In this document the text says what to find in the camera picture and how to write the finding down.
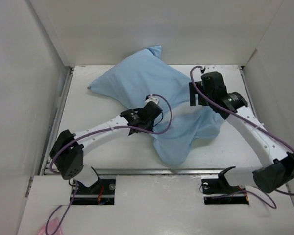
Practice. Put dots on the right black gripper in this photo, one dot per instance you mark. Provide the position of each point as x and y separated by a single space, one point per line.
193 91

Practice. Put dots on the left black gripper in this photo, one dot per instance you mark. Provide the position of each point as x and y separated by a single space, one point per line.
150 128

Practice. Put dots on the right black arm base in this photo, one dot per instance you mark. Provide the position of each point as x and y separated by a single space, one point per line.
217 191

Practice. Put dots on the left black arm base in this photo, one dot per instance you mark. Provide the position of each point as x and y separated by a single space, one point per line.
101 194

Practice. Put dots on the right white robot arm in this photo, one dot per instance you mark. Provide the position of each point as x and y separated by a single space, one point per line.
275 156

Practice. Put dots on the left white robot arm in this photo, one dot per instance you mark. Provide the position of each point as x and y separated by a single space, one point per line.
69 149

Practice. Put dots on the pink cloth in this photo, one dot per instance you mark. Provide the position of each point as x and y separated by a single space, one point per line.
52 226

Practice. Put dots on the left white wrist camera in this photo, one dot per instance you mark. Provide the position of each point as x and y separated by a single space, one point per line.
152 99

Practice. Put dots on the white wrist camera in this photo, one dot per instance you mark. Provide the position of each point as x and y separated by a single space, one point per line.
152 99
207 68

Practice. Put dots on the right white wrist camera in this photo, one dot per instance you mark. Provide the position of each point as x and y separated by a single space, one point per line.
207 68

